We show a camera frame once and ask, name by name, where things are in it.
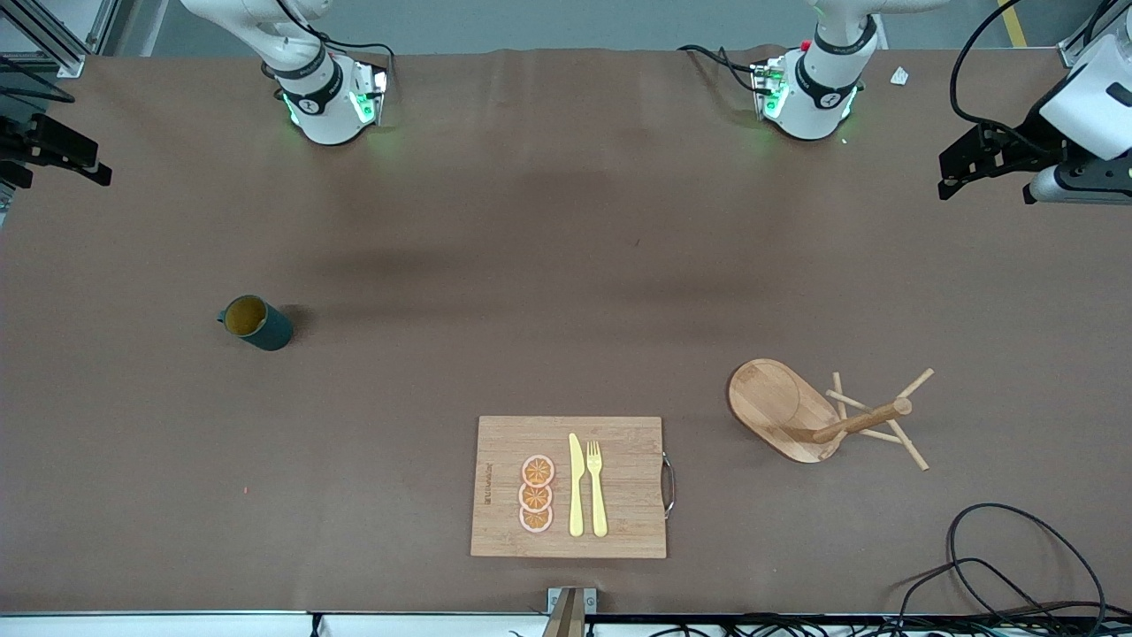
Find teal cup yellow inside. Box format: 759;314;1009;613
218;295;294;352

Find wooden mug rack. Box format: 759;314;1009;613
727;357;936;472

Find yellow plastic fork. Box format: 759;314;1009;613
586;440;609;539

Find yellow plastic knife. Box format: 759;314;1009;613
568;433;585;538

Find aluminium frame post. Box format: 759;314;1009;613
0;0;120;79
1057;0;1132;67

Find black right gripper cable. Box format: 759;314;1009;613
0;53;78;104

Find black right arm base cable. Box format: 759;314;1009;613
274;0;396;85

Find black arm base cable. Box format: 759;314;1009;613
274;0;396;85
677;44;770;94

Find black left arm base cable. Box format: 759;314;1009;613
677;44;770;94

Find wooden cutting board metal handle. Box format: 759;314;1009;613
470;415;677;560

